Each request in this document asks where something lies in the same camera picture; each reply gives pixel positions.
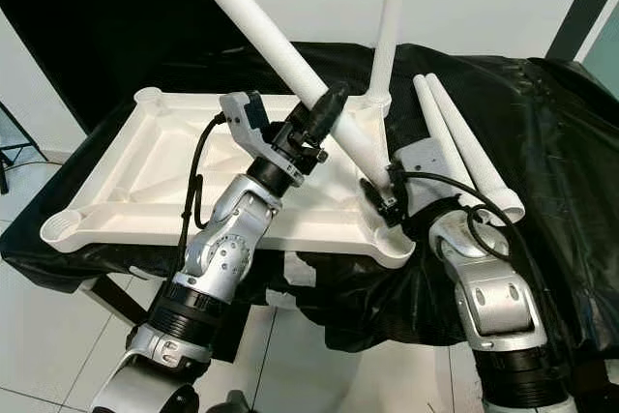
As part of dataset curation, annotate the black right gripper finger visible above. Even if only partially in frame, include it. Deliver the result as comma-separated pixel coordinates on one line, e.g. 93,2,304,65
358,176,393,225

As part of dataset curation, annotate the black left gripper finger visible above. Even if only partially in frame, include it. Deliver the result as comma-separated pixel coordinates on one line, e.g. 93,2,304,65
300,82,349,143

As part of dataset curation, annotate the black plastic cover sheet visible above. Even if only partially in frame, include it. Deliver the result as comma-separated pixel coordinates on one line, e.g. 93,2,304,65
0,41,619,351

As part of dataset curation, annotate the black tripod stand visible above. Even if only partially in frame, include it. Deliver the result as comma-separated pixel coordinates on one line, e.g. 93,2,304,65
0,103,40,196

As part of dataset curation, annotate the black door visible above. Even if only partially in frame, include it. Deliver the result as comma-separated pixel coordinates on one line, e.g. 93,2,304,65
0,0,243,133

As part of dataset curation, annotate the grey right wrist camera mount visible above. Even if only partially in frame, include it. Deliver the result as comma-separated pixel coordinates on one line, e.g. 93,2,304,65
392,137,451,216

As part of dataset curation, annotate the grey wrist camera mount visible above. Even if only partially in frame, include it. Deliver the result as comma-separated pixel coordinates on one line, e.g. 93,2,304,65
392,137,451,216
221,91,274,164

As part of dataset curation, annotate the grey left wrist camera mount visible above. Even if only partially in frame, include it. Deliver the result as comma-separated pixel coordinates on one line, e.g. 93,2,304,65
221,91,274,164

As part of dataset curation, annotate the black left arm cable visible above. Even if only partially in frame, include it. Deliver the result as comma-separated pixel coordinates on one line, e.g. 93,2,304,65
174,108,228,288

